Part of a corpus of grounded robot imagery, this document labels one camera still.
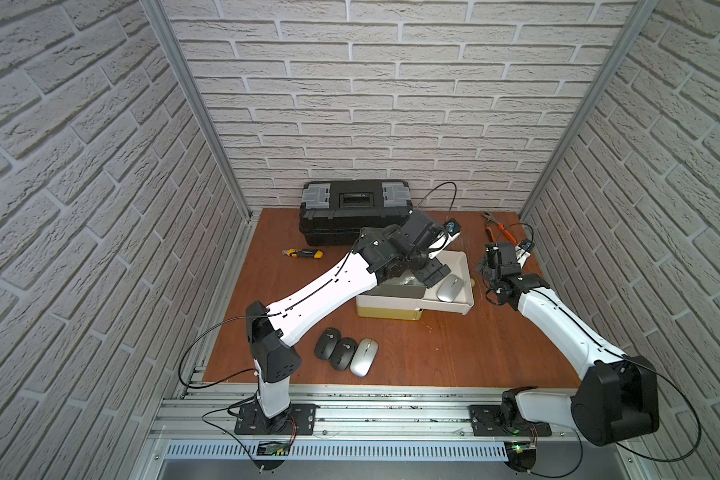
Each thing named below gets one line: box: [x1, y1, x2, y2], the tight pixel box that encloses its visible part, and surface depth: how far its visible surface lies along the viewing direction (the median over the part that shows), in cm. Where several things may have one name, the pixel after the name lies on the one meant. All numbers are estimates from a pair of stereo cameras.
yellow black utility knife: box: [282, 249, 324, 260], surface depth 109 cm
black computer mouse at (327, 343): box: [314, 327, 342, 361], surface depth 87 cm
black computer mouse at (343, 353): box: [330, 337, 358, 371], surface depth 85 cm
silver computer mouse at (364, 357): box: [350, 338, 379, 377], surface depth 85 cm
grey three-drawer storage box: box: [356, 250, 475, 321], surface depth 87 cm
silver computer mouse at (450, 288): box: [436, 274, 464, 303], surface depth 91 cm
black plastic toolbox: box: [299, 179, 414, 246], surface depth 102 cm
